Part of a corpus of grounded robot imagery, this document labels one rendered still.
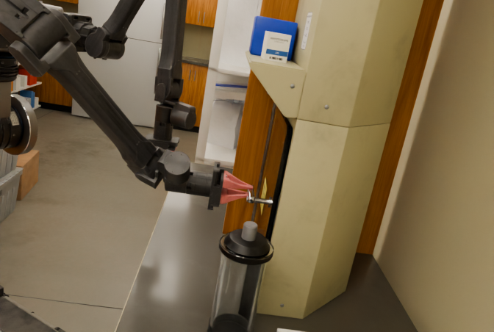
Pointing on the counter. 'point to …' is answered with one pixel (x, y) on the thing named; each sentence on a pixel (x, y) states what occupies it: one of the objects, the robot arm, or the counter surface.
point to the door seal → (281, 181)
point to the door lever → (256, 197)
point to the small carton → (276, 47)
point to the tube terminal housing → (337, 130)
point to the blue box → (261, 24)
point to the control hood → (280, 82)
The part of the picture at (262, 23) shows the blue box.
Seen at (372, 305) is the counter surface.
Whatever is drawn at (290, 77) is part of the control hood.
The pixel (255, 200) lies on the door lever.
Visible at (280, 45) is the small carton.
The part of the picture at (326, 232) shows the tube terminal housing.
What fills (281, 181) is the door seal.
